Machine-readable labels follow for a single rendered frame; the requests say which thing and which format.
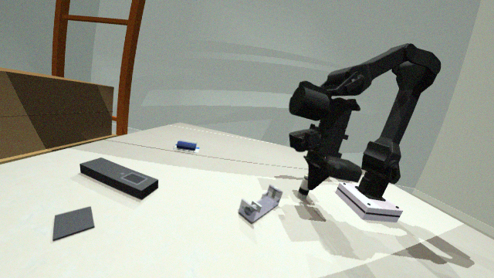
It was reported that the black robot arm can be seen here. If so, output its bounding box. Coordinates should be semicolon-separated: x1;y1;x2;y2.
289;43;441;202

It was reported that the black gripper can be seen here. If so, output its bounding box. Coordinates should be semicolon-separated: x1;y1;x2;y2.
303;123;362;190

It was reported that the white cylindrical battery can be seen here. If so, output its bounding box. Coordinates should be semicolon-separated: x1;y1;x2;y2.
297;174;310;200

